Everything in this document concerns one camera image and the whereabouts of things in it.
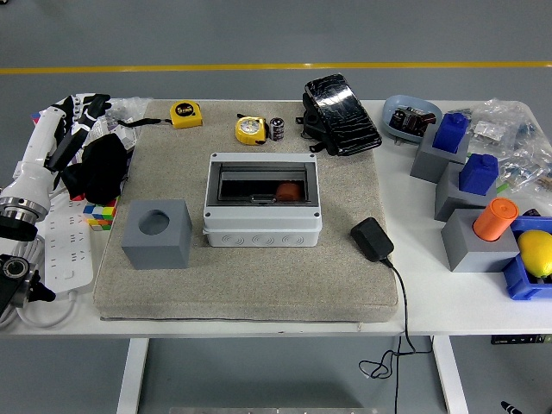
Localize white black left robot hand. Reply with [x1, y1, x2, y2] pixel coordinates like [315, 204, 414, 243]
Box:
[0, 93, 112, 207]

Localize grey electrical junction box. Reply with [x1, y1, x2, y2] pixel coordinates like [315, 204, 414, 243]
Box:
[202, 151, 323, 249]

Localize orange cylinder battery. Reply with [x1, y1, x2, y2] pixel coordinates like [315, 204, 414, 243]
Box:
[275, 182, 302, 203]
[472, 197, 519, 242]

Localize blue battery block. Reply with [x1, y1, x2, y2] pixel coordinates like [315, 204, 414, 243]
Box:
[458, 153, 500, 196]
[432, 112, 470, 154]

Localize white purple label card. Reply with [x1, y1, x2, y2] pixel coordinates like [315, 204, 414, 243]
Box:
[71, 116, 111, 165]

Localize black cloth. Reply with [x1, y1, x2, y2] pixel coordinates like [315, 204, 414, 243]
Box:
[60, 133, 130, 204]

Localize black table control panel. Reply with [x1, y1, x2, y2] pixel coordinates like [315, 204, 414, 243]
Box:
[490, 334, 552, 346]

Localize white table leg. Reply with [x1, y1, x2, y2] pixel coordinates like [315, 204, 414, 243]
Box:
[116, 337, 150, 414]
[432, 336, 470, 414]

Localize clear plastic bag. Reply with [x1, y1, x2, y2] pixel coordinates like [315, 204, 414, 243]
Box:
[103, 97, 152, 133]

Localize small colourful puzzle cube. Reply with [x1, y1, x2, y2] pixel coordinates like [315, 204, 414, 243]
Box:
[82, 198, 118, 232]

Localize white power strip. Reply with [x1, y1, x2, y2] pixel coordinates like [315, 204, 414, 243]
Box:
[42, 196, 96, 291]

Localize blue plastic bin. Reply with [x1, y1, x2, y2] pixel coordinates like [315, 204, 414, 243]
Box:
[501, 215, 552, 301]

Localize yellow tape measure black label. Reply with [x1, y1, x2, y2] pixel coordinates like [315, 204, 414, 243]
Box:
[118, 101, 204, 129]

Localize yellow lemon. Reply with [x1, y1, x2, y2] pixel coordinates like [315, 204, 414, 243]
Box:
[516, 229, 552, 279]

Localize grey block with round hole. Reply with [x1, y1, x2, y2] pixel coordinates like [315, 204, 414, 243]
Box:
[121, 198, 193, 271]

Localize grey holder block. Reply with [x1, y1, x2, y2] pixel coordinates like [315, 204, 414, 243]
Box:
[434, 161, 499, 223]
[409, 124, 472, 185]
[440, 208, 521, 273]

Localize yellow tape measure round face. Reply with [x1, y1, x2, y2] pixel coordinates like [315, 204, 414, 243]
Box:
[235, 115, 267, 146]

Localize black power adapter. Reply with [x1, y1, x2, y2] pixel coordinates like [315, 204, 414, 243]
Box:
[349, 216, 395, 262]

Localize grey-brown mat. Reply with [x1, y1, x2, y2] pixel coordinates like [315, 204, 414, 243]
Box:
[92, 99, 400, 324]

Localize clear bags of small parts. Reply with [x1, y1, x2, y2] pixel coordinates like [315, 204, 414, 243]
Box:
[452, 97, 552, 193]

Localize dark capacitors pile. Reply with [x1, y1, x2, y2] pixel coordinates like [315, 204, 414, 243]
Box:
[388, 106, 436, 138]

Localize light blue bowl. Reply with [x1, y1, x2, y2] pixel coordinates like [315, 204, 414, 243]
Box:
[382, 94, 444, 144]

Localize black adapter cord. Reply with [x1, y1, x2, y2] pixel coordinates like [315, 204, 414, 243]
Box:
[358, 256, 434, 414]

